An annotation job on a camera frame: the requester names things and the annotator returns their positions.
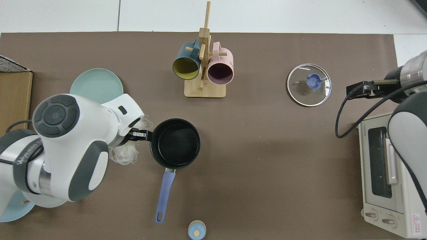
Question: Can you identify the light blue plate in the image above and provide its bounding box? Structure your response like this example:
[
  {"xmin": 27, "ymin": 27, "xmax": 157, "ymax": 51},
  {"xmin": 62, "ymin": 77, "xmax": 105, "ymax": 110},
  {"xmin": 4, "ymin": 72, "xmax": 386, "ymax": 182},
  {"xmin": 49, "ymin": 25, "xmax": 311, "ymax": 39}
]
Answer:
[{"xmin": 0, "ymin": 199, "xmax": 35, "ymax": 222}]

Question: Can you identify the black pot with blue handle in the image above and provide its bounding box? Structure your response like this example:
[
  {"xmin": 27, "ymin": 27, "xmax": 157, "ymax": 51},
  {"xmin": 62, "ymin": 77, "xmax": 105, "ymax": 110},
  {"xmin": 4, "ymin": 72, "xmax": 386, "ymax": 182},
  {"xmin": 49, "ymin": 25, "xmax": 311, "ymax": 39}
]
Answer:
[{"xmin": 149, "ymin": 118, "xmax": 201, "ymax": 224}]

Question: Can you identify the dark teal cup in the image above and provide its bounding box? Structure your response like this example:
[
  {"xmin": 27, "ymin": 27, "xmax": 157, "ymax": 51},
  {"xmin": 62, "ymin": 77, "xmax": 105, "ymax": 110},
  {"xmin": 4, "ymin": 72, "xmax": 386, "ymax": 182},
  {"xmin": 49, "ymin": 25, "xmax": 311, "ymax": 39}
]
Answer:
[{"xmin": 172, "ymin": 38, "xmax": 201, "ymax": 80}]

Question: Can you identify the green plate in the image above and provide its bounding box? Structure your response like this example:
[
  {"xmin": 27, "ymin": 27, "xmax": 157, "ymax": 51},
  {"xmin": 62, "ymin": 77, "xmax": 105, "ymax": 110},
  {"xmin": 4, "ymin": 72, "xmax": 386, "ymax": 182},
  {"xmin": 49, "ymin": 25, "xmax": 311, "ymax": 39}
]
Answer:
[{"xmin": 69, "ymin": 68, "xmax": 124, "ymax": 104}]

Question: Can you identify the grey plate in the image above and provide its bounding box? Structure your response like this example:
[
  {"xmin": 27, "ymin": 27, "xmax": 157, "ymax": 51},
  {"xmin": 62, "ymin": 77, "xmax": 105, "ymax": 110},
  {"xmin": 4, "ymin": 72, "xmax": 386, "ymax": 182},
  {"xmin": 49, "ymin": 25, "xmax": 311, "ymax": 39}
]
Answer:
[{"xmin": 23, "ymin": 197, "xmax": 67, "ymax": 208}]

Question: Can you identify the pale toaster oven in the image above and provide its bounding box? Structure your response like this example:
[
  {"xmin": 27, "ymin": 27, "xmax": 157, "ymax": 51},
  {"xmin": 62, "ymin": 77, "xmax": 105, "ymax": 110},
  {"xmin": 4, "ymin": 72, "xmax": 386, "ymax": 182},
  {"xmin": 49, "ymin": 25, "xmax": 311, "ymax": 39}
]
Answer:
[{"xmin": 355, "ymin": 112, "xmax": 427, "ymax": 239}]

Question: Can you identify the glass lid with blue knob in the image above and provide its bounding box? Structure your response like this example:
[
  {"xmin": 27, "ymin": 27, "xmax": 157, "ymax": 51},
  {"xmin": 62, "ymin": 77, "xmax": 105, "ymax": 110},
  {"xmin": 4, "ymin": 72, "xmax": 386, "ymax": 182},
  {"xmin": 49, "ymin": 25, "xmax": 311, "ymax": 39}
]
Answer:
[{"xmin": 287, "ymin": 63, "xmax": 332, "ymax": 107}]

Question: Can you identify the white vermicelli bundle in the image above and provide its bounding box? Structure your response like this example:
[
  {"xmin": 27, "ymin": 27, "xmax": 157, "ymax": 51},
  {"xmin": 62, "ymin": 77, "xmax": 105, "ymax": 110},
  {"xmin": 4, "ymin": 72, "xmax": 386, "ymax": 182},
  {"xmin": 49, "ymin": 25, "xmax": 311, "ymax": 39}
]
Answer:
[{"xmin": 108, "ymin": 113, "xmax": 154, "ymax": 165}]

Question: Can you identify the black ribbed object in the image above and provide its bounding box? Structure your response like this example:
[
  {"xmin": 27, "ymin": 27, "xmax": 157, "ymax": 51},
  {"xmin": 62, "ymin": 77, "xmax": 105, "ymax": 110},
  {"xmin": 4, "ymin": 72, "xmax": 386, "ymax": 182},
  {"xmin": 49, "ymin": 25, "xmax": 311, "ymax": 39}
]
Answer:
[{"xmin": 410, "ymin": 0, "xmax": 427, "ymax": 18}]

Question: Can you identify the pink cup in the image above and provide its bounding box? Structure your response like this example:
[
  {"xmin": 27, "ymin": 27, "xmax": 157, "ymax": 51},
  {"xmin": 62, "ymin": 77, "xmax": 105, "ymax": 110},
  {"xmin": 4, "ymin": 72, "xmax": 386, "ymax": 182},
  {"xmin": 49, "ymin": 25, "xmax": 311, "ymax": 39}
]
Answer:
[{"xmin": 207, "ymin": 42, "xmax": 234, "ymax": 85}]

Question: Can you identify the brown table cloth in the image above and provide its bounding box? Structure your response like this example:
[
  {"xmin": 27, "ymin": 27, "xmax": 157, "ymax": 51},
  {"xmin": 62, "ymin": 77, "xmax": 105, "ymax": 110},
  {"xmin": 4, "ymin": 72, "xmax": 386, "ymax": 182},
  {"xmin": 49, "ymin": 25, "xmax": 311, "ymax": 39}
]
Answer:
[{"xmin": 0, "ymin": 32, "xmax": 403, "ymax": 240}]

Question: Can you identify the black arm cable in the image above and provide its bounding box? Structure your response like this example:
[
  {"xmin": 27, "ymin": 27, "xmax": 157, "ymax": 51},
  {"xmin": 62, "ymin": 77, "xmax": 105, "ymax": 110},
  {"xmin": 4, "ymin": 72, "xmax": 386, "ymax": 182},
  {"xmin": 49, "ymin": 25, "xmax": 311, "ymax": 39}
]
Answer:
[
  {"xmin": 335, "ymin": 80, "xmax": 427, "ymax": 139},
  {"xmin": 0, "ymin": 119, "xmax": 44, "ymax": 195}
]

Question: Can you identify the wooden cup stand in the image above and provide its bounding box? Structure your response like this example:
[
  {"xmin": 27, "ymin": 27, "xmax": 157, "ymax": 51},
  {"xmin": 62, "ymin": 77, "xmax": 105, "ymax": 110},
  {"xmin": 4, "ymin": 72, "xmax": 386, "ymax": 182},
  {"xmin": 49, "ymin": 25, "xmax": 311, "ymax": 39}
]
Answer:
[{"xmin": 184, "ymin": 1, "xmax": 227, "ymax": 98}]

